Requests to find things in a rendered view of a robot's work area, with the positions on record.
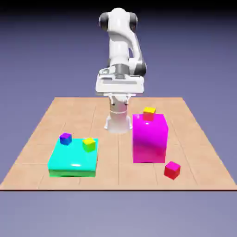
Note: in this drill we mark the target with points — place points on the small yellow-green cube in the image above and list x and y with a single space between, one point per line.
89 144

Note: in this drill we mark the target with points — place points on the large cyan box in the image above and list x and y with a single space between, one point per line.
73 157

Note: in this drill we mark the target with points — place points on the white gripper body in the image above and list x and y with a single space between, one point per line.
120 86

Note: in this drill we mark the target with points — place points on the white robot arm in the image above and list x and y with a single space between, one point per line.
118 37

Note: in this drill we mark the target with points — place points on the small blue cube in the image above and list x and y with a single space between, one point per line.
66 138

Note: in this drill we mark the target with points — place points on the large magenta box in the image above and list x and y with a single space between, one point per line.
149 140

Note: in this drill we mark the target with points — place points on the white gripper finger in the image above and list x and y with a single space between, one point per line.
112 100
126 99

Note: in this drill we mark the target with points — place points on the small yellow-red cube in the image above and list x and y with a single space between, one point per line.
149 113

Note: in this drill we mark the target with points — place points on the small red cube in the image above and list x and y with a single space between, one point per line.
172 170

